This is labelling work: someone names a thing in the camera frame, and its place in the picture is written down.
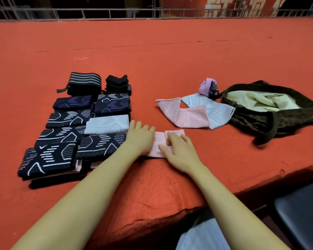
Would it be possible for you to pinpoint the single navy purple-cuffed sock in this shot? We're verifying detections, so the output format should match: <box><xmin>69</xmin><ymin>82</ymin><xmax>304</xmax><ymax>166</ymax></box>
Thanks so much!
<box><xmin>29</xmin><ymin>165</ymin><xmax>90</xmax><ymax>190</ymax></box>

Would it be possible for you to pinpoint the single navy striped sock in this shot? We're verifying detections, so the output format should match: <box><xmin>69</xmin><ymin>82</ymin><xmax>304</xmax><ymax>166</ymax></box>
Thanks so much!
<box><xmin>93</xmin><ymin>99</ymin><xmax>131</xmax><ymax>117</ymax></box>

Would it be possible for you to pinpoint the person's right forearm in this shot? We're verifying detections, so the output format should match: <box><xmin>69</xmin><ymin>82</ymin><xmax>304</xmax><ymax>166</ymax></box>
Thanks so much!
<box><xmin>190</xmin><ymin>164</ymin><xmax>290</xmax><ymax>250</ymax></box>

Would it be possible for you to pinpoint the dark grey seat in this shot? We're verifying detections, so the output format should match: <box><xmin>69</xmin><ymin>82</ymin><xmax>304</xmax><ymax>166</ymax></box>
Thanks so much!
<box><xmin>274</xmin><ymin>180</ymin><xmax>313</xmax><ymax>250</ymax></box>

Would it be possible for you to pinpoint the single black white-patterned sock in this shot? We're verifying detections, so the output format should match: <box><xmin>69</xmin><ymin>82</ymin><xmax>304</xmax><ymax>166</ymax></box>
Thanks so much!
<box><xmin>45</xmin><ymin>110</ymin><xmax>93</xmax><ymax>128</ymax></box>
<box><xmin>34</xmin><ymin>126</ymin><xmax>87</xmax><ymax>150</ymax></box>
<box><xmin>75</xmin><ymin>133</ymin><xmax>127</xmax><ymax>159</ymax></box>

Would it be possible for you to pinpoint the single navy blue-lined sock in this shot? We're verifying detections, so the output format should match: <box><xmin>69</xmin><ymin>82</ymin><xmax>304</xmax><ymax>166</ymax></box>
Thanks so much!
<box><xmin>53</xmin><ymin>95</ymin><xmax>94</xmax><ymax>111</ymax></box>

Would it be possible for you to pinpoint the single black grey-striped sock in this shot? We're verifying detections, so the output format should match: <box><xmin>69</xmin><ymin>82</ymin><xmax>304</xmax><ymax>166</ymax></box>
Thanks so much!
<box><xmin>96</xmin><ymin>93</ymin><xmax>131</xmax><ymax>101</ymax></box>

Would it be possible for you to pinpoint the person's pale blue clothing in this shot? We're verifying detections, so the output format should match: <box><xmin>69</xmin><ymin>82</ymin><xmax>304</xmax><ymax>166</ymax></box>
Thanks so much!
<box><xmin>176</xmin><ymin>217</ymin><xmax>231</xmax><ymax>250</ymax></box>

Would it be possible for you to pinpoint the red banner with white print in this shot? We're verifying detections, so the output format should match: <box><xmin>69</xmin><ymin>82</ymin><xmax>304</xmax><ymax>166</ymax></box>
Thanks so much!
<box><xmin>162</xmin><ymin>0</ymin><xmax>288</xmax><ymax>18</ymax></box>

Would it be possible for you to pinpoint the single black white-lined sock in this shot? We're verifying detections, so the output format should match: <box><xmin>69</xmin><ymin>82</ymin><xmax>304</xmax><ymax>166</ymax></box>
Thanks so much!
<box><xmin>18</xmin><ymin>143</ymin><xmax>78</xmax><ymax>179</ymax></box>

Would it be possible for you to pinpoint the person's left hand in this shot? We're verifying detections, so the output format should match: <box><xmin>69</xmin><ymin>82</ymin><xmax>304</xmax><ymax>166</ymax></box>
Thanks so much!
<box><xmin>122</xmin><ymin>120</ymin><xmax>156</xmax><ymax>157</ymax></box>

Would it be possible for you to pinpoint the person's right hand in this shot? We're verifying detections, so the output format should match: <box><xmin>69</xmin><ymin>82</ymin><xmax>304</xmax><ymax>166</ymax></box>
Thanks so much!
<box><xmin>158</xmin><ymin>132</ymin><xmax>204</xmax><ymax>175</ymax></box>

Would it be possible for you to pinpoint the person's left forearm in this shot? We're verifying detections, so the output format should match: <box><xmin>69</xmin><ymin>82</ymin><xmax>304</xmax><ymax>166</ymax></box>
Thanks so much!
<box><xmin>11</xmin><ymin>143</ymin><xmax>139</xmax><ymax>250</ymax></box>

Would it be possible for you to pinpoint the single purple black sock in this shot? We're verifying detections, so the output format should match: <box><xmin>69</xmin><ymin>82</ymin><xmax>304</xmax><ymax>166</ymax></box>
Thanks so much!
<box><xmin>199</xmin><ymin>78</ymin><xmax>220</xmax><ymax>99</ymax></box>

